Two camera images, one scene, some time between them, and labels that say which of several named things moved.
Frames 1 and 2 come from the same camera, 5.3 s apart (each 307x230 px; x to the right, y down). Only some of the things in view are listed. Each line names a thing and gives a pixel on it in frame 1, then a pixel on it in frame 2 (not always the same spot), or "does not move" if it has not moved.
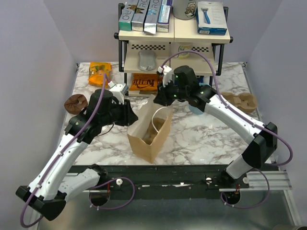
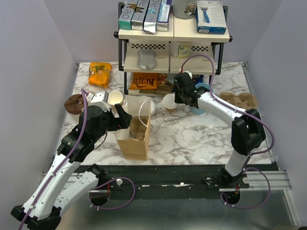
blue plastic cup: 196,110 does not move
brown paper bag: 148,135 -> 133,141
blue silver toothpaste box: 151,19 does not move
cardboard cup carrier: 245,102 does not move
